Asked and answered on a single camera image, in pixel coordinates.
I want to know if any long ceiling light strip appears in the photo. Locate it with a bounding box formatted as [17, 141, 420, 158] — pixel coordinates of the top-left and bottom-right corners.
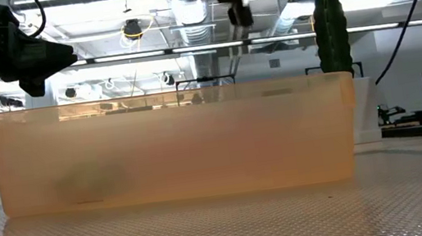
[69, 25, 317, 73]

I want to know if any black ceiling fixture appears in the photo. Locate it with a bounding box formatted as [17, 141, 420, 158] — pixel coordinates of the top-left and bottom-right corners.
[121, 17, 145, 43]

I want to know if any black rectangular metal frame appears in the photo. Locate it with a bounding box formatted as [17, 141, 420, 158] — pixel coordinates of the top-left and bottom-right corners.
[304, 59, 365, 85]
[175, 72, 237, 94]

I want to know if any translucent orange plastic bin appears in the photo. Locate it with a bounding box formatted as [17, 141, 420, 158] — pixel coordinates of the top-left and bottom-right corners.
[0, 63, 368, 229]

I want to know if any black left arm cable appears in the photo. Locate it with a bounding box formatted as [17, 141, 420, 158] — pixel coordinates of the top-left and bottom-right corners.
[23, 0, 50, 39]

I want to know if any green cactus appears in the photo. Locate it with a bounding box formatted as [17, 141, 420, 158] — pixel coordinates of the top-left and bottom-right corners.
[310, 0, 356, 79]

